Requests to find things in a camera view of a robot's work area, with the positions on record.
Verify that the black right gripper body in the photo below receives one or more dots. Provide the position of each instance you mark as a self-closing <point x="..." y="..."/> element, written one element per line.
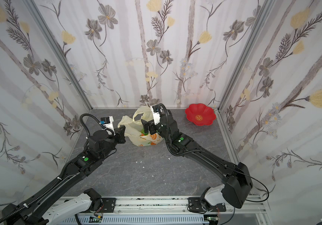
<point x="152" y="127"/>

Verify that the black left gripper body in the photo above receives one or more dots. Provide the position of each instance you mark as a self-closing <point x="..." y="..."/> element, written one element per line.
<point x="121" y="134"/>

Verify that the cream printed plastic bag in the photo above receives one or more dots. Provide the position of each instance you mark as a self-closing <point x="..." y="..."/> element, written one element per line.
<point x="134" y="126"/>

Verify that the red flower-shaped plate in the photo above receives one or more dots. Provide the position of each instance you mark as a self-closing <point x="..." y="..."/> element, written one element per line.
<point x="200" y="114"/>

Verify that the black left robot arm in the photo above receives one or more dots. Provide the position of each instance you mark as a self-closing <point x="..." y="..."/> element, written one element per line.
<point x="31" y="211"/>

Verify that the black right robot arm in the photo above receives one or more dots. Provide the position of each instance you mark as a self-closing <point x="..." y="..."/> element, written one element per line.
<point x="236" y="179"/>

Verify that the green toy grape bunch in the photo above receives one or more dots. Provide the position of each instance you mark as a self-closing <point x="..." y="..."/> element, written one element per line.
<point x="143" y="133"/>

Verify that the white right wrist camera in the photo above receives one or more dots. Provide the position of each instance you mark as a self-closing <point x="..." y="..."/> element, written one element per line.
<point x="155" y="109"/>

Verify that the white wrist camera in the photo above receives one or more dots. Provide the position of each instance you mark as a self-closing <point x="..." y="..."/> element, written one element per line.
<point x="155" y="109"/>
<point x="107" y="124"/>

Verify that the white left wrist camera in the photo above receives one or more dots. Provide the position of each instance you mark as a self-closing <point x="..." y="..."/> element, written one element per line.
<point x="107" y="124"/>

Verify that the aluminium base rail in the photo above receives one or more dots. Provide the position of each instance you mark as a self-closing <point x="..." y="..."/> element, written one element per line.
<point x="154" y="210"/>

